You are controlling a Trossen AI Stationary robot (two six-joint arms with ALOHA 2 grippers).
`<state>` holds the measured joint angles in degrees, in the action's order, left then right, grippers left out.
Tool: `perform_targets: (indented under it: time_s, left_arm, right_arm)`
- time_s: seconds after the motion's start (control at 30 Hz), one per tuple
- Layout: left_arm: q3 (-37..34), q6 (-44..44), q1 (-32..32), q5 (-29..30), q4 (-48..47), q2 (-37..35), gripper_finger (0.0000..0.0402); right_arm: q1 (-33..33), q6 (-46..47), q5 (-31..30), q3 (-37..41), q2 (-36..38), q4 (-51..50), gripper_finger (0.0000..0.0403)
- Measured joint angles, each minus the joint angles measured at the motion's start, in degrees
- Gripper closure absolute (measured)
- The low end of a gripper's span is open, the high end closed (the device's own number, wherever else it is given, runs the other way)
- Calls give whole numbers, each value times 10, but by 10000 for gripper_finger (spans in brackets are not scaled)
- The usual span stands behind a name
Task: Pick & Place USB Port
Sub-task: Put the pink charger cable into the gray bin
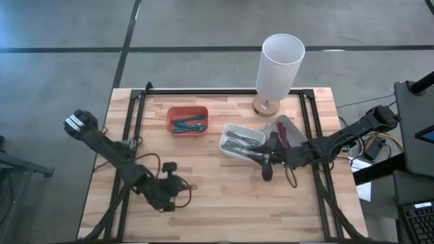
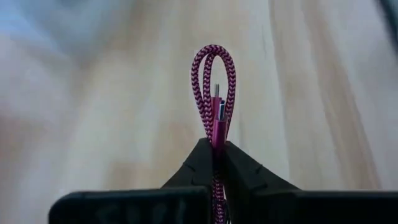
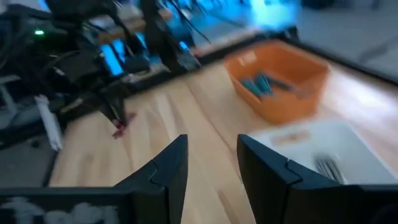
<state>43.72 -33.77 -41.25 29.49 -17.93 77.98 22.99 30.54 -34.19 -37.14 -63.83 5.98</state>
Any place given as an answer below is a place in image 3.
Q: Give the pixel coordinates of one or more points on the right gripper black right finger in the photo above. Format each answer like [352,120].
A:
[264,180]

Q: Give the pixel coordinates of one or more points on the white plastic bin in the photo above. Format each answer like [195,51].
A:
[357,146]

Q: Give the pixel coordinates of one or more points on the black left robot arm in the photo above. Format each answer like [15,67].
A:
[71,12]

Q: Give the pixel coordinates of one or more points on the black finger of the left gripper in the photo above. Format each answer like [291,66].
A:
[123,112]
[112,109]

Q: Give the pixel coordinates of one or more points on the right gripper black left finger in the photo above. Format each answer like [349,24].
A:
[161,186]

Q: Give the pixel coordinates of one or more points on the white plastic strip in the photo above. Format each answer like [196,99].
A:
[49,124]

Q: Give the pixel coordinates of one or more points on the orange plastic bin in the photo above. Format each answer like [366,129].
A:
[289,105]

